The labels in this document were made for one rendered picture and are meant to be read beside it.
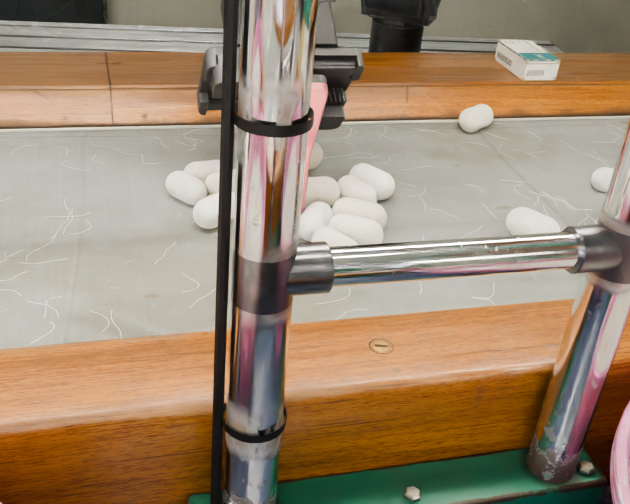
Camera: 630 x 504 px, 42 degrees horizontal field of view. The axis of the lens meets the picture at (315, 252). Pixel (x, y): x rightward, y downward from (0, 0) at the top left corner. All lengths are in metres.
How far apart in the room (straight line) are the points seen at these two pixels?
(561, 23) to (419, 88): 2.20
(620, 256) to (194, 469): 0.20
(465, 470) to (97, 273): 0.23
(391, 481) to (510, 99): 0.45
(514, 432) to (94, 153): 0.36
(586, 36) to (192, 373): 2.68
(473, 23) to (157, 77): 2.16
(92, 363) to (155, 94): 0.34
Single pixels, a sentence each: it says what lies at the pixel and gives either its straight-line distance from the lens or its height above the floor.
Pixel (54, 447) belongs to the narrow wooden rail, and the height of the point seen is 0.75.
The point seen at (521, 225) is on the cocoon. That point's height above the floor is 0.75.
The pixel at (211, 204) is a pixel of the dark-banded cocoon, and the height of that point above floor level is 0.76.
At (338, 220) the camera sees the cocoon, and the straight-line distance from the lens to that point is 0.50.
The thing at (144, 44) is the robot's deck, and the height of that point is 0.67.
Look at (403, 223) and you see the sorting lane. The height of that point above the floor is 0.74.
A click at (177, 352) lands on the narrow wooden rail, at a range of 0.38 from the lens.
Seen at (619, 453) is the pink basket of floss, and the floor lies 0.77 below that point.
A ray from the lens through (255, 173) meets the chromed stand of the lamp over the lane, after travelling 0.26.
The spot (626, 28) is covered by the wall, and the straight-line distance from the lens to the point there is 2.92.
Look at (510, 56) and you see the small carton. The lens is 0.81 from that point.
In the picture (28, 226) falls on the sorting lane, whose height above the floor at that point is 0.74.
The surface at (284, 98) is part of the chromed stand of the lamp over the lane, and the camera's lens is 0.25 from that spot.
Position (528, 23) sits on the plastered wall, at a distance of 2.87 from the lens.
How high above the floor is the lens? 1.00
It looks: 31 degrees down
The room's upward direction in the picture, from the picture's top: 6 degrees clockwise
